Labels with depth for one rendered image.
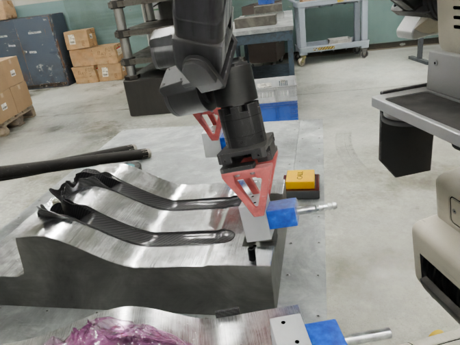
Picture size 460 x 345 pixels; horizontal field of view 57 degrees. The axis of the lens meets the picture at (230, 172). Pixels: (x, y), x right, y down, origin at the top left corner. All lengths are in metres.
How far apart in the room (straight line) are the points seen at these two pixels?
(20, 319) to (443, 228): 0.71
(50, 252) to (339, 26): 6.64
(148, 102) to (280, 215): 4.24
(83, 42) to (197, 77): 6.91
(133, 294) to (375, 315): 1.28
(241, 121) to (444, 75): 0.32
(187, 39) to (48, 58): 7.14
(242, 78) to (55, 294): 0.44
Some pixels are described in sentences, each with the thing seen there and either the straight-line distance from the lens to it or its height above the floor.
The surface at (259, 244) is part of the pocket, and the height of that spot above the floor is 0.86.
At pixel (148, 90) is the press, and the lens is 4.74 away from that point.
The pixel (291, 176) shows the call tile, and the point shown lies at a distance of 0.92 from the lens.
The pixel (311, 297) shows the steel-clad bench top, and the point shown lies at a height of 0.80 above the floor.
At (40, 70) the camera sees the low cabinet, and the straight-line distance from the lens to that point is 7.72.
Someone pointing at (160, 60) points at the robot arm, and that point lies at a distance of 0.84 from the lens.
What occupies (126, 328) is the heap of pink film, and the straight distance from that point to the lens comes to 0.50.
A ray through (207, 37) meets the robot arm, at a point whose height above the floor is 1.18.
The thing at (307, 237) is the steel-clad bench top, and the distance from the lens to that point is 0.78.
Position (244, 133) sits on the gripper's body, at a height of 1.05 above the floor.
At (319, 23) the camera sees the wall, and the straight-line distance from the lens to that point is 7.06.
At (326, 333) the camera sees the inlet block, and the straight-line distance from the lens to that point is 0.51.
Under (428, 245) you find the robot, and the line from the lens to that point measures 0.81.
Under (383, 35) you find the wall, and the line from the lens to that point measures 7.21.
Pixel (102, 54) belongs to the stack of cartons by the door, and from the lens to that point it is 7.33.
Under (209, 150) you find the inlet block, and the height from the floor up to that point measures 0.92.
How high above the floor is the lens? 1.23
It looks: 24 degrees down
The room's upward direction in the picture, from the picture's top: 8 degrees counter-clockwise
